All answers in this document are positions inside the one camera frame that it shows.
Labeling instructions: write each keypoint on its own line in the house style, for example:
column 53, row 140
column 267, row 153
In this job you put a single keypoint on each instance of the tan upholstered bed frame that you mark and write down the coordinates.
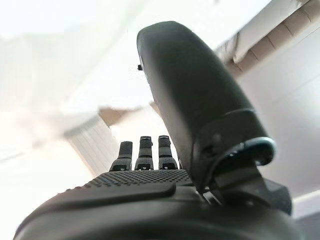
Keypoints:
column 280, row 32

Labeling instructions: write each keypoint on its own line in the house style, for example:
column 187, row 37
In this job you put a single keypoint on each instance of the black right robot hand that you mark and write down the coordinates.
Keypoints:
column 140, row 207

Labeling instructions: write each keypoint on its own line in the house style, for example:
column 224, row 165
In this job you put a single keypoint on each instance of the white ribbed panel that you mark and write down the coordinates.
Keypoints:
column 92, row 147

